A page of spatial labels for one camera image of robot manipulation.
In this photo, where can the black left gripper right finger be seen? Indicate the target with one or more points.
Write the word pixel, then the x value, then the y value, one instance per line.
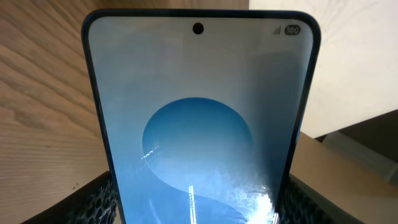
pixel 303 205

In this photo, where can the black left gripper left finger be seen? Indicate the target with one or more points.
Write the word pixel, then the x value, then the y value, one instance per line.
pixel 94 203

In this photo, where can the blue smartphone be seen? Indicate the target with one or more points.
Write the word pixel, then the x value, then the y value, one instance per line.
pixel 200 109

